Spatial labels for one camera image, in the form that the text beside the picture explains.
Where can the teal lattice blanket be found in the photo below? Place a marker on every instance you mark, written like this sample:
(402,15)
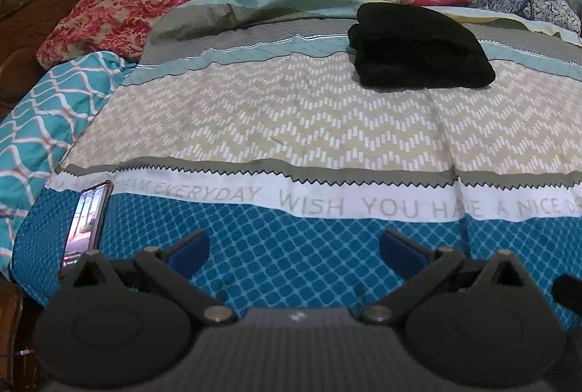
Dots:
(50,110)

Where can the patterned teal grey bedsheet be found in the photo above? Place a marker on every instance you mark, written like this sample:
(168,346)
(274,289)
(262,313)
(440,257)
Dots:
(295,137)

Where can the carved wooden headboard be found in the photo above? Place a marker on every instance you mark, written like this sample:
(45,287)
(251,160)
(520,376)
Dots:
(32,14)

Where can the black pants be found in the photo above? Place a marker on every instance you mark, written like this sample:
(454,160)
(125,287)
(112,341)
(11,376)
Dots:
(418,50)

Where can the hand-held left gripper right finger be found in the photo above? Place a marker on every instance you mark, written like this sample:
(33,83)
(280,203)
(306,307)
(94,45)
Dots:
(400,253)

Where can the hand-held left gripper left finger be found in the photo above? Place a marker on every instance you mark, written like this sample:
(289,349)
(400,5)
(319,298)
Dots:
(188,253)

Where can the red floral cloth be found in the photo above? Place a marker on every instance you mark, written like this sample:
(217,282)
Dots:
(132,5)

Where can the smartphone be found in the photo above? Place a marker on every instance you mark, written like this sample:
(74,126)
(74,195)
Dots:
(86,223)

